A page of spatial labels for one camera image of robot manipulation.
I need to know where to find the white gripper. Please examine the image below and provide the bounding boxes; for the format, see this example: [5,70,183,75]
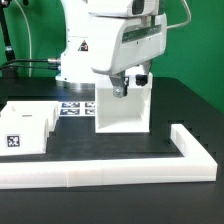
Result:
[88,14,167,98]

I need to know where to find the black cables at base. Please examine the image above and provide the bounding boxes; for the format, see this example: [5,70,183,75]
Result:
[0,57,63,72]

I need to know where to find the white drawer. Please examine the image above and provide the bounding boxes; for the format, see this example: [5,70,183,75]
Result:
[0,101,59,132]
[0,116,49,156]

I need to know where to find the white front drawer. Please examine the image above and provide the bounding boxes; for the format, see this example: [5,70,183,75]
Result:
[0,116,49,156]

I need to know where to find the white L-shaped guide frame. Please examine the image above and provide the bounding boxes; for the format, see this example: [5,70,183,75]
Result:
[0,124,218,189]

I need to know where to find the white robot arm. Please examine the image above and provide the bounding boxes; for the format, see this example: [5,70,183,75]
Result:
[56,0,167,97]

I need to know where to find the white drawer cabinet box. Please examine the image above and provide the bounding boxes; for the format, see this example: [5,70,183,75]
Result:
[95,74,152,133]

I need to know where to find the black camera stand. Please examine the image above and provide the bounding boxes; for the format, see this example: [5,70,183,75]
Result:
[0,0,18,79]

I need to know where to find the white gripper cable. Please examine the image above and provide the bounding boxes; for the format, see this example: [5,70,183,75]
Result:
[166,0,193,31]

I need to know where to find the white hanging cable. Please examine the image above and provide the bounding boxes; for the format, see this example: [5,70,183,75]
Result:
[13,0,34,78]

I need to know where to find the white rear drawer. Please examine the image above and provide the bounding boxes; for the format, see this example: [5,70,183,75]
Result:
[0,101,59,132]

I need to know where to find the white marker tag sheet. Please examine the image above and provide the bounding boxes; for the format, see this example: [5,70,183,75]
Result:
[59,101,95,117]

